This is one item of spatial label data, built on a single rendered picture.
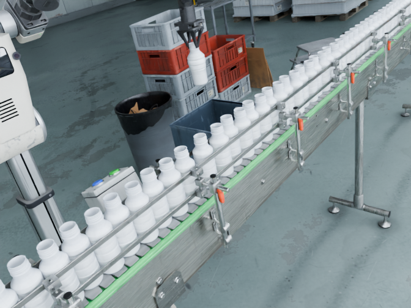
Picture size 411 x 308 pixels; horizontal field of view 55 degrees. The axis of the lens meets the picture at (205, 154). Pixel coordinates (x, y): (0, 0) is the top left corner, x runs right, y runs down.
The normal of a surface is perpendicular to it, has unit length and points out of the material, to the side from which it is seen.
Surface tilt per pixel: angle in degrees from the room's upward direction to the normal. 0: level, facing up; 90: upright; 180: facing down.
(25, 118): 90
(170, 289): 90
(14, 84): 90
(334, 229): 0
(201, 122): 90
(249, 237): 0
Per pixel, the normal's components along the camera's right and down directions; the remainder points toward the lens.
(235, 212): 0.77, 0.18
